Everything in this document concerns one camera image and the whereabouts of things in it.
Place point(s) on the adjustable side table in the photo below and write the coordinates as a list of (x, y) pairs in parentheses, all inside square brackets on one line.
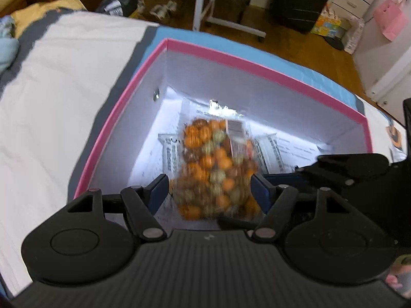
[(205, 6)]

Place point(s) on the white snack packet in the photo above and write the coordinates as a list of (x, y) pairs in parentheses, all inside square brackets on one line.
[(271, 154), (171, 157)]

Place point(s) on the pink hanging bag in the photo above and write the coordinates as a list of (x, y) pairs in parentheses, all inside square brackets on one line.
[(388, 21)]

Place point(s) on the black suitcase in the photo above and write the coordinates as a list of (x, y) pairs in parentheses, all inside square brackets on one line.
[(301, 0)]

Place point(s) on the white plastic package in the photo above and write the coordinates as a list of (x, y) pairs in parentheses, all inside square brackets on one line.
[(353, 37)]

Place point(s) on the black plastic bag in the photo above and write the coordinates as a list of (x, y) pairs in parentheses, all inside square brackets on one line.
[(117, 1)]

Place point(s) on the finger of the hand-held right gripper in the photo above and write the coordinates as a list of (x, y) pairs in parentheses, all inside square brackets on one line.
[(350, 168)]

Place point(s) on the white shoes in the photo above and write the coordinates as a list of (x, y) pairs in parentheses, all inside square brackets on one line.
[(163, 9)]

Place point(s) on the pink cardboard box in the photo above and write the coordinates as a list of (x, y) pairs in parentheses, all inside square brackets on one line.
[(257, 67)]

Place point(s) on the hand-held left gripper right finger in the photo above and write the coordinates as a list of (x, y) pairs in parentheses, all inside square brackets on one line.
[(260, 192)]

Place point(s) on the clear bag of orange balls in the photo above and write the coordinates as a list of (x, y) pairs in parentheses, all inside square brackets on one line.
[(212, 166)]

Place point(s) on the colourful gift bag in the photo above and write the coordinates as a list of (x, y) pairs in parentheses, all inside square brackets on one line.
[(330, 24)]

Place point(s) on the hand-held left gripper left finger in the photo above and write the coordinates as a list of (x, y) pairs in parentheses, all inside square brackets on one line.
[(159, 192)]

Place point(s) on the yellow pillow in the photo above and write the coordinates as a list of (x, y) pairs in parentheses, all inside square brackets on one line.
[(45, 11)]

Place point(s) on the black slippers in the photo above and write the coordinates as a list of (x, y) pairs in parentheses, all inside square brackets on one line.
[(335, 42)]

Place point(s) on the printed paper sheet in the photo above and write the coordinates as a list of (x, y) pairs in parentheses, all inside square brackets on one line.
[(295, 147)]

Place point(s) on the person's right hand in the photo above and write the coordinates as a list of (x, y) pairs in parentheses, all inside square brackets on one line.
[(403, 272)]

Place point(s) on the blue plush blanket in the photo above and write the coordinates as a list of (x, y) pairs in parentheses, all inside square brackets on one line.
[(6, 45)]

